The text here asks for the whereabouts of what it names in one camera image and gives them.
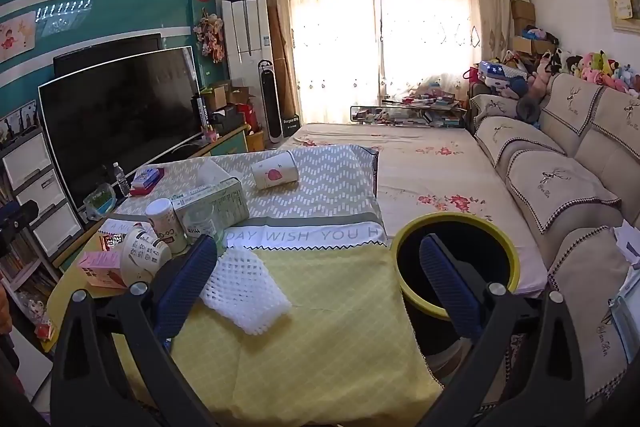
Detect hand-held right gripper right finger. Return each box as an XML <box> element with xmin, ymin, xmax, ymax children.
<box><xmin>415</xmin><ymin>234</ymin><xmax>586</xmax><ymax>427</ymax></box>

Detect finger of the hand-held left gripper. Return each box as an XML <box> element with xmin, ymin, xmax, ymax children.
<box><xmin>0</xmin><ymin>200</ymin><xmax>40</xmax><ymax>233</ymax></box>

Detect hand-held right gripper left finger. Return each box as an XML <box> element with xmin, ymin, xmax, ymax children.
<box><xmin>50</xmin><ymin>234</ymin><xmax>221</xmax><ymax>427</ymax></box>

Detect white coarse foam net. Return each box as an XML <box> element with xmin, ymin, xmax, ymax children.
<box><xmin>199</xmin><ymin>248</ymin><xmax>293</xmax><ymax>337</ymax></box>

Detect black bin with yellow rim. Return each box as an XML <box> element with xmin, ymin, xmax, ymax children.
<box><xmin>389</xmin><ymin>213</ymin><xmax>523</xmax><ymax>360</ymax></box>

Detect red snack packet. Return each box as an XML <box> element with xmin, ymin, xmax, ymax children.
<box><xmin>99</xmin><ymin>231</ymin><xmax>127</xmax><ymax>254</ymax></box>
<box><xmin>131</xmin><ymin>167</ymin><xmax>165</xmax><ymax>190</ymax></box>

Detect pink carton box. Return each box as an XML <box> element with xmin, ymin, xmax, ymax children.
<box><xmin>76</xmin><ymin>251</ymin><xmax>126</xmax><ymax>290</ymax></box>

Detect white drawer cabinet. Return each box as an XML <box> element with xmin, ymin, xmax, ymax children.
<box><xmin>0</xmin><ymin>127</ymin><xmax>83</xmax><ymax>258</ymax></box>

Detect bookshelf with books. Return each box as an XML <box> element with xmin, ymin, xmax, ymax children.
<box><xmin>0</xmin><ymin>227</ymin><xmax>58</xmax><ymax>308</ymax></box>

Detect white printed bowl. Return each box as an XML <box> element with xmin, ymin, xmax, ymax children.
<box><xmin>121</xmin><ymin>228</ymin><xmax>173</xmax><ymax>286</ymax></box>

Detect clear glass cup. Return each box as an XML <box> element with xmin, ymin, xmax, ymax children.
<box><xmin>182</xmin><ymin>206</ymin><xmax>227</xmax><ymax>254</ymax></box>

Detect tall white paper cup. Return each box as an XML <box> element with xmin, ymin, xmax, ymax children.
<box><xmin>145</xmin><ymin>198</ymin><xmax>187</xmax><ymax>255</ymax></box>

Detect green clear plastic container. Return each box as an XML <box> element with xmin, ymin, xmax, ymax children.
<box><xmin>82</xmin><ymin>183</ymin><xmax>118</xmax><ymax>222</ymax></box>

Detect framed photos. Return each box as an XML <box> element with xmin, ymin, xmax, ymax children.
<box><xmin>0</xmin><ymin>101</ymin><xmax>39</xmax><ymax>142</ymax></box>

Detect clear water bottle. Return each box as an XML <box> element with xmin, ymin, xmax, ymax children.
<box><xmin>112</xmin><ymin>162</ymin><xmax>132</xmax><ymax>198</ymax></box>

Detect floral sheet mattress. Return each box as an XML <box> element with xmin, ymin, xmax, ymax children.
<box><xmin>285</xmin><ymin>123</ymin><xmax>548</xmax><ymax>298</ymax></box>

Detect yellow checked tablecloth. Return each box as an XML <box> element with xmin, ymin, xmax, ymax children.
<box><xmin>47</xmin><ymin>247</ymin><xmax>443</xmax><ymax>427</ymax></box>

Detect large flat television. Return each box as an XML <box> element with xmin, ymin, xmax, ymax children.
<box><xmin>38</xmin><ymin>46</ymin><xmax>203</xmax><ymax>219</ymax></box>

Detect beige sofa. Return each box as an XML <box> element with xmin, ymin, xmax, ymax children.
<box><xmin>467</xmin><ymin>72</ymin><xmax>640</xmax><ymax>408</ymax></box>

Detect strawberry print paper cup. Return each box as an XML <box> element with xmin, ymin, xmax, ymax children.
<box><xmin>251</xmin><ymin>151</ymin><xmax>300</xmax><ymax>190</ymax></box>

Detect green television cabinet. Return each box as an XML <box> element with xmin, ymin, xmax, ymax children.
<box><xmin>165</xmin><ymin>124</ymin><xmax>249</xmax><ymax>160</ymax></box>

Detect grey white chevron cloth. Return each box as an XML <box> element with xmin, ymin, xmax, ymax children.
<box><xmin>112</xmin><ymin>144</ymin><xmax>388</xmax><ymax>253</ymax></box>

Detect glass coffee table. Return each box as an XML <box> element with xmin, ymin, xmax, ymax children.
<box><xmin>350</xmin><ymin>94</ymin><xmax>468</xmax><ymax>128</ymax></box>

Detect red box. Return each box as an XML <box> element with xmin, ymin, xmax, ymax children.
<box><xmin>237</xmin><ymin>103</ymin><xmax>261</xmax><ymax>132</ymax></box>

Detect white loose papers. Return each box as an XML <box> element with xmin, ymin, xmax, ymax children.
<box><xmin>612</xmin><ymin>221</ymin><xmax>640</xmax><ymax>270</ymax></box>

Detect open cardboard box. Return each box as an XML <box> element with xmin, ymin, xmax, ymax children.
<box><xmin>201</xmin><ymin>82</ymin><xmax>232</xmax><ymax>112</ymax></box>

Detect grey round cushion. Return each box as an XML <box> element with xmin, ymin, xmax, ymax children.
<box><xmin>517</xmin><ymin>94</ymin><xmax>541</xmax><ymax>122</ymax></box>

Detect black white tower fan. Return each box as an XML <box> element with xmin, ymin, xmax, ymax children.
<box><xmin>257</xmin><ymin>59</ymin><xmax>284</xmax><ymax>142</ymax></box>

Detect blue star print bag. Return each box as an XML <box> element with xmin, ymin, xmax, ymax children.
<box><xmin>477</xmin><ymin>61</ymin><xmax>526</xmax><ymax>92</ymax></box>

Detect artificial flower decoration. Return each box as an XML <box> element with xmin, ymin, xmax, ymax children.
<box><xmin>192</xmin><ymin>8</ymin><xmax>226</xmax><ymax>64</ymax></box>

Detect white standing air conditioner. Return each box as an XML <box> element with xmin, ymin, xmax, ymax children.
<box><xmin>221</xmin><ymin>0</ymin><xmax>275</xmax><ymax>108</ymax></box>

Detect pile of plush toys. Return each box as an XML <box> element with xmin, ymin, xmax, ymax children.
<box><xmin>530</xmin><ymin>49</ymin><xmax>640</xmax><ymax>98</ymax></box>

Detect cream embroidered curtain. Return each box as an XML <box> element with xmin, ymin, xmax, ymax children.
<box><xmin>260</xmin><ymin>0</ymin><xmax>511</xmax><ymax>140</ymax></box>

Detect stack of cardboard boxes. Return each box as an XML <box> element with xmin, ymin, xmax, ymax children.
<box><xmin>510</xmin><ymin>0</ymin><xmax>551</xmax><ymax>55</ymax></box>

